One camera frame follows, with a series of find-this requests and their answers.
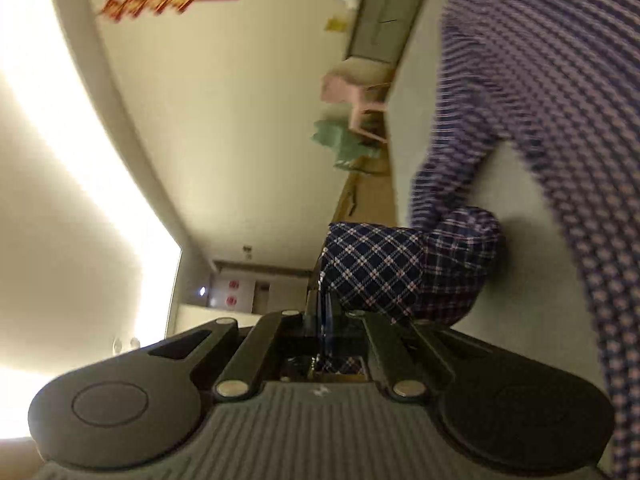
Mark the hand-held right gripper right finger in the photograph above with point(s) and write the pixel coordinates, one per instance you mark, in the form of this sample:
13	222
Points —
382	350

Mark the door with red stickers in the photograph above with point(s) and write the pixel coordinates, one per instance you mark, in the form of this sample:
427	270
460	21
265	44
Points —
235	295

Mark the red hanging ornament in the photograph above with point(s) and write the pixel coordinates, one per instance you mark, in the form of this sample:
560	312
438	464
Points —
150	2

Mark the long grey sideboard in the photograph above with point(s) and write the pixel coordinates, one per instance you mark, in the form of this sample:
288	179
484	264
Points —
385	20

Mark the pink plastic chair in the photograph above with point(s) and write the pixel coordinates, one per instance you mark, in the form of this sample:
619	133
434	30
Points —
345	92

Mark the navy plaid shirt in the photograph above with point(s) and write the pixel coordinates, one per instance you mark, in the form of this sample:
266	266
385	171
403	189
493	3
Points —
375	260

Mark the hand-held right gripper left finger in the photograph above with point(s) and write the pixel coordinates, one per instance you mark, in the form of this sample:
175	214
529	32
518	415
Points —
270	345

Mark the green plastic chair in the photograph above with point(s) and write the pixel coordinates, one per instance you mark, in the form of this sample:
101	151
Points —
340	140

